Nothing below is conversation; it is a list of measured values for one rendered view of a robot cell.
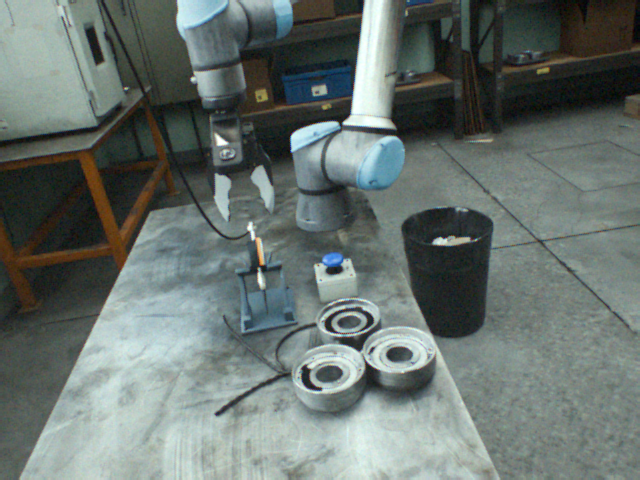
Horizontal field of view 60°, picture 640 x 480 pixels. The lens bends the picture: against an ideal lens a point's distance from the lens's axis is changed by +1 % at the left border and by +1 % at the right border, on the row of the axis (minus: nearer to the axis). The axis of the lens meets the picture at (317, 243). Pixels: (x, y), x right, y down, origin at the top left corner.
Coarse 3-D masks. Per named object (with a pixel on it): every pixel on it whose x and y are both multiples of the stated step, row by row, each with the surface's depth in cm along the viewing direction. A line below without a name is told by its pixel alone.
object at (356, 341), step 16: (336, 304) 93; (352, 304) 93; (368, 304) 91; (320, 320) 90; (336, 320) 90; (352, 320) 91; (320, 336) 87; (336, 336) 84; (352, 336) 84; (368, 336) 85
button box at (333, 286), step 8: (320, 264) 104; (344, 264) 103; (320, 272) 101; (328, 272) 100; (336, 272) 100; (344, 272) 100; (352, 272) 100; (320, 280) 98; (328, 280) 98; (336, 280) 98; (344, 280) 98; (352, 280) 98; (320, 288) 99; (328, 288) 99; (336, 288) 99; (344, 288) 99; (352, 288) 99; (320, 296) 99; (328, 296) 99; (336, 296) 100; (344, 296) 100; (352, 296) 100
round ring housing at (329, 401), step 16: (320, 352) 82; (336, 352) 82; (352, 352) 81; (320, 368) 80; (336, 368) 80; (320, 384) 76; (336, 384) 76; (352, 384) 74; (304, 400) 75; (320, 400) 74; (336, 400) 74; (352, 400) 76
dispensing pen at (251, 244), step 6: (252, 222) 98; (252, 228) 97; (252, 234) 98; (252, 240) 96; (252, 246) 96; (252, 252) 95; (252, 258) 95; (258, 258) 95; (252, 264) 95; (258, 264) 95; (258, 270) 96; (258, 276) 96; (264, 282) 96; (264, 288) 96; (264, 294) 96; (264, 300) 96
